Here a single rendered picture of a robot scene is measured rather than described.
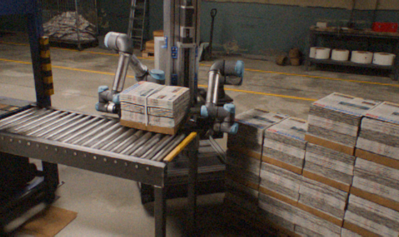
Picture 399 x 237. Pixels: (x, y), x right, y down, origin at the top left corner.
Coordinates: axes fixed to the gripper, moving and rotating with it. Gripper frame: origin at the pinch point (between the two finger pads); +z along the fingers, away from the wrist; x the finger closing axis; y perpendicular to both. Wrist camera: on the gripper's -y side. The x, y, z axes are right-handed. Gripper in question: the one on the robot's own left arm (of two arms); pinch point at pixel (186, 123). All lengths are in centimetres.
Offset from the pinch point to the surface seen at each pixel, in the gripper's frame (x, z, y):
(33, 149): 62, 72, -5
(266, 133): -5, -54, 0
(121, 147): 49, 21, 0
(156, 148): 43.2, 1.5, -0.2
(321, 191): 11, -92, -25
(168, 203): -20, 21, -81
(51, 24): -554, 576, -30
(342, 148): 13, -99, 6
